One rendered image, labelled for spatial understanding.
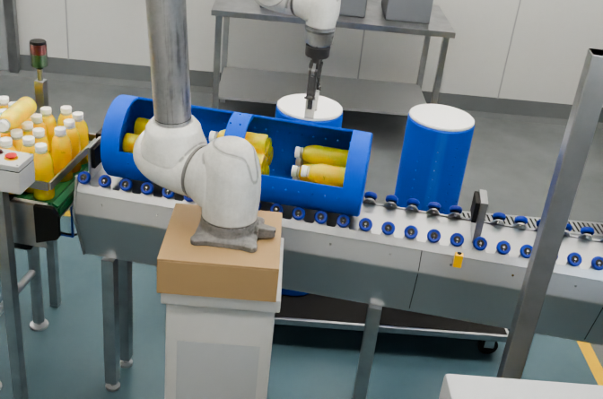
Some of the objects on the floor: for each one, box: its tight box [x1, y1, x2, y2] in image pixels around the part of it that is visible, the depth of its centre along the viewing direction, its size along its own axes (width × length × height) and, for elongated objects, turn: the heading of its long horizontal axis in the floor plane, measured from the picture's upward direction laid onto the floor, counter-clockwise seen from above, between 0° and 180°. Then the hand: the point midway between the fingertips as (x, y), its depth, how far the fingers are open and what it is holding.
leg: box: [353, 304, 382, 399], centre depth 278 cm, size 6×6×63 cm
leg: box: [101, 256, 120, 392], centre depth 288 cm, size 6×6×63 cm
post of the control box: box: [0, 191, 29, 399], centre depth 263 cm, size 4×4×100 cm
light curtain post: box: [496, 48, 603, 379], centre depth 226 cm, size 6×6×170 cm
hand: (311, 105), depth 236 cm, fingers open, 6 cm apart
